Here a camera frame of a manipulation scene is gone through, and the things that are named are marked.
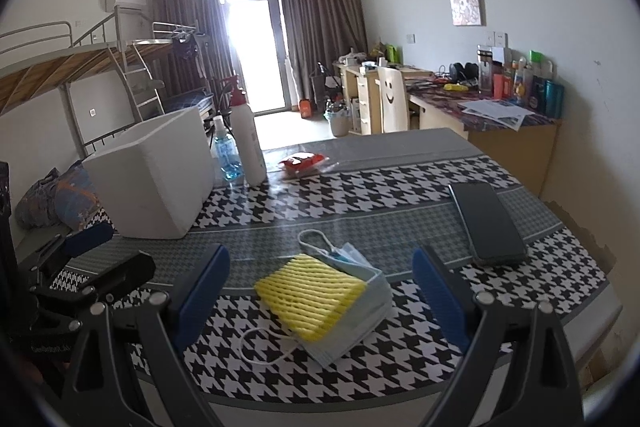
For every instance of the hanging dark clothes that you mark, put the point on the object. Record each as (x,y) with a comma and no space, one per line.
(185,47)

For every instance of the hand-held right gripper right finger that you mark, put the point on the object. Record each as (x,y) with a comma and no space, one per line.
(440,302)

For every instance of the brown curtain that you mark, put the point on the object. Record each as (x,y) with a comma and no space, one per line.
(320,17)
(185,7)

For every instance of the yellow item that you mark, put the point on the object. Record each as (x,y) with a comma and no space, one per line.
(456,88)

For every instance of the white foam box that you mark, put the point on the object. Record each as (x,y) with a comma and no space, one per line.
(150,187)

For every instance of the white papers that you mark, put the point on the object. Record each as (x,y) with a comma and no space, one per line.
(495,112)

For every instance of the blue patterned quilt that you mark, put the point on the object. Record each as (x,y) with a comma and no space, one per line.
(65,202)

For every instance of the black smartphone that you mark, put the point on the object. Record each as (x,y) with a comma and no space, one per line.
(490,222)

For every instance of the red packet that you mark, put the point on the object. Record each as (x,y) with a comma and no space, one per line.
(300,163)

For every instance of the black headphones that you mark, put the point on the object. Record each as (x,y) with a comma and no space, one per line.
(465,72)

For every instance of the pink wall poster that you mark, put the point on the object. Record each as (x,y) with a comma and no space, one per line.
(466,2)

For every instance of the wooden chair smiley face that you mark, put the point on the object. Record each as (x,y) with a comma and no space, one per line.
(392,107)

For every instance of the dark blue bedding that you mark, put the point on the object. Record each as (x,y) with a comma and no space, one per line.
(192,98)

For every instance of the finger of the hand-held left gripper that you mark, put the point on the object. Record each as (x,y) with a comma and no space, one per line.
(120,272)
(90,239)

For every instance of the green box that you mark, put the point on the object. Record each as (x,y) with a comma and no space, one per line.
(393,53)

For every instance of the yellow foam net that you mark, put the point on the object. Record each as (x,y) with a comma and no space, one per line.
(305,292)

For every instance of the houndstooth tablecloth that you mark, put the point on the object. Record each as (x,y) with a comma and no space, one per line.
(350,202)

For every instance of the blue face mask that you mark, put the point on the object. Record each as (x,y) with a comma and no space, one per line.
(360,322)

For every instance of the white air conditioner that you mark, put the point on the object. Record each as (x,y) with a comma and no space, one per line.
(125,1)

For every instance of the grey metal bunk bed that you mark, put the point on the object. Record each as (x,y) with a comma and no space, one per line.
(50,67)
(160,41)

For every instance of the group of toiletry bottles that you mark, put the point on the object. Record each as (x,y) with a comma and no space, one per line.
(545,97)

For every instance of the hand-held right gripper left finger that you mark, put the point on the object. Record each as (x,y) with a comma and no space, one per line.
(200,297)

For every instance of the wooden desk patterned cover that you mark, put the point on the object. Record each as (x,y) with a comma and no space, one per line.
(510,152)

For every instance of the blue liquid spray bottle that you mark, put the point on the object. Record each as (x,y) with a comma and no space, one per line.
(227,157)

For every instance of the metal bin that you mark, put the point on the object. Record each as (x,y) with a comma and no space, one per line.
(338,123)

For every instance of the orange container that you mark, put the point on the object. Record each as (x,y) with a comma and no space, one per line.
(306,107)

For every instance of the glass balcony door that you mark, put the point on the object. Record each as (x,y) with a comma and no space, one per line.
(255,47)

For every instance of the white bottle red sprayer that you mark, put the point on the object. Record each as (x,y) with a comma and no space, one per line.
(250,147)

